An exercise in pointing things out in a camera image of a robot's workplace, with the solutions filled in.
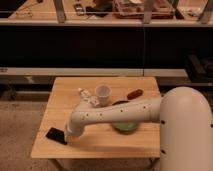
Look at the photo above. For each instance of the translucent plastic cup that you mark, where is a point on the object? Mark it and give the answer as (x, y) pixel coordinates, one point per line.
(103, 92)

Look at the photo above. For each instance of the brown oblong object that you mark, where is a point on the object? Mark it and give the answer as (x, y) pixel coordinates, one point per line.
(134, 94)

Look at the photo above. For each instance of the green bowl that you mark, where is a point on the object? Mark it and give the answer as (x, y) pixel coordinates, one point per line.
(125, 126)

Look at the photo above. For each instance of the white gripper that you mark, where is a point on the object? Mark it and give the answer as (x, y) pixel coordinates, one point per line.
(72, 130)

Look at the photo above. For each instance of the shelf rack with clutter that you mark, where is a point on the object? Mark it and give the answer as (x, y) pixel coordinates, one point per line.
(131, 13)

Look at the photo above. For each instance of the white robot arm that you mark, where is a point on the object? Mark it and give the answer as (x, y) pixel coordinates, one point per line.
(186, 125)

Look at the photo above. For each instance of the black rectangular eraser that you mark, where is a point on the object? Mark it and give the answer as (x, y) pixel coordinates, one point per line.
(56, 135)

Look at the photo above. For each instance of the wooden table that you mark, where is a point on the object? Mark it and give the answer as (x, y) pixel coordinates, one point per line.
(98, 141)

